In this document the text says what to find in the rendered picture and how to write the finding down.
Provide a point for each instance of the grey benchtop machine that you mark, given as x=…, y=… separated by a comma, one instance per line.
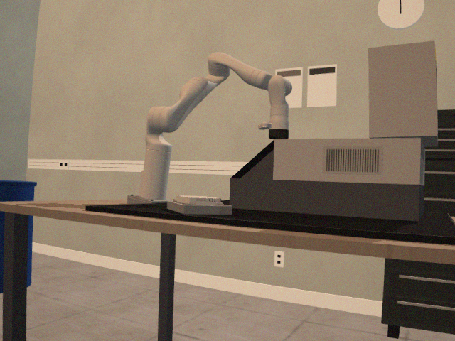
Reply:
x=379, y=177

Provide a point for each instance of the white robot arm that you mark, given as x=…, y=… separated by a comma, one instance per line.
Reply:
x=154, y=176

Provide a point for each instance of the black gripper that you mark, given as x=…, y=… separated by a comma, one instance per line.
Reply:
x=278, y=134

